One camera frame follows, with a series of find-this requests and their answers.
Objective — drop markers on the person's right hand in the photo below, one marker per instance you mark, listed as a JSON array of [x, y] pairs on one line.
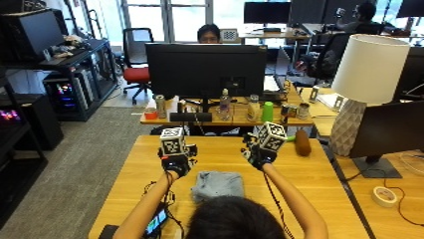
[[261, 157]]

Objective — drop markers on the person's left hand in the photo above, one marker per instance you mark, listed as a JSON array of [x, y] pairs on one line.
[[177, 164]]

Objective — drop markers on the white marker cube left glove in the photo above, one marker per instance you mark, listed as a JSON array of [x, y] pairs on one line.
[[172, 141]]

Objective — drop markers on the white marker cube glove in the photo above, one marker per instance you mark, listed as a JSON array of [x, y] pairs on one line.
[[172, 141], [273, 136]]

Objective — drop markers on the white marker cube right glove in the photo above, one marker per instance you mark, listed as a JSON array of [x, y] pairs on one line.
[[273, 136]]

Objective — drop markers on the wooden desk with clutter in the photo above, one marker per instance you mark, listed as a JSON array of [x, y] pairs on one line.
[[238, 121]]

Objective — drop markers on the black rectangular box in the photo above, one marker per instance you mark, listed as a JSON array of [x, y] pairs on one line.
[[190, 117]]

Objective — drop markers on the green plastic cup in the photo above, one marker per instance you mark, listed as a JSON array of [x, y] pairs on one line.
[[267, 112]]

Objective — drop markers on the tall glass jar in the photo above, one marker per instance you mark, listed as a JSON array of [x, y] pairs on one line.
[[253, 108]]

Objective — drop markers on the folded blue-grey cloth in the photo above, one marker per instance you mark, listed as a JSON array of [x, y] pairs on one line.
[[217, 186]]

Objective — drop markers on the clear plastic bottle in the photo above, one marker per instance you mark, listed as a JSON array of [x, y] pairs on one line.
[[225, 106]]

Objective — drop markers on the dark printed drink can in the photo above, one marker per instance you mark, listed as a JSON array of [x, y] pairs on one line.
[[287, 113]]

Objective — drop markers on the small orange cup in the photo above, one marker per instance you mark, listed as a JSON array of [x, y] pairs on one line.
[[150, 114]]

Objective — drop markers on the short glass jar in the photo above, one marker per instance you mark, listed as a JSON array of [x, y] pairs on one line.
[[303, 111]]

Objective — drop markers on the smartphone with lit screen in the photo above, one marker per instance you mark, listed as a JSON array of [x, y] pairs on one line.
[[156, 222]]

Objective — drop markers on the large black computer monitor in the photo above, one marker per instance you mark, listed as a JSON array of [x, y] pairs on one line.
[[205, 69]]

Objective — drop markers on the red office chair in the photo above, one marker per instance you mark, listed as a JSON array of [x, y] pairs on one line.
[[137, 73]]

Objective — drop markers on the black flat object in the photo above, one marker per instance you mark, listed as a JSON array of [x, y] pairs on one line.
[[108, 232]]

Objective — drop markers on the black monitor with square stand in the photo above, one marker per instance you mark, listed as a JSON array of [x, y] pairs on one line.
[[388, 129]]

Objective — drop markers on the black office chair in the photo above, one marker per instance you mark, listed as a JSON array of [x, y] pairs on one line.
[[331, 58]]

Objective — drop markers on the computer tower with coloured lights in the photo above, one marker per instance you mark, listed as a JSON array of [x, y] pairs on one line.
[[67, 91]]

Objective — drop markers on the white printed marker board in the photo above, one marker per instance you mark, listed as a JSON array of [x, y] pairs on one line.
[[229, 35]]

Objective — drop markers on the white tape roll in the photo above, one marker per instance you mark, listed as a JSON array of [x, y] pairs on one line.
[[384, 196]]

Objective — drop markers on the white table lamp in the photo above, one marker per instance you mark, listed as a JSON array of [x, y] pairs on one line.
[[368, 69]]

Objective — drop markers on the black cabinet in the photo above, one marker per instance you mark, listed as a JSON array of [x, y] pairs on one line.
[[37, 119]]

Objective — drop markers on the black shelf desk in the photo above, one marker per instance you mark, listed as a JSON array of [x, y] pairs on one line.
[[84, 59]]

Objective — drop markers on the background black monitor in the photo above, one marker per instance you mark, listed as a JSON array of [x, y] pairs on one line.
[[411, 8], [266, 12], [309, 11]]

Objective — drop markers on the black screen on shelf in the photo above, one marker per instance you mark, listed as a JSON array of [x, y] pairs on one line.
[[33, 36]]

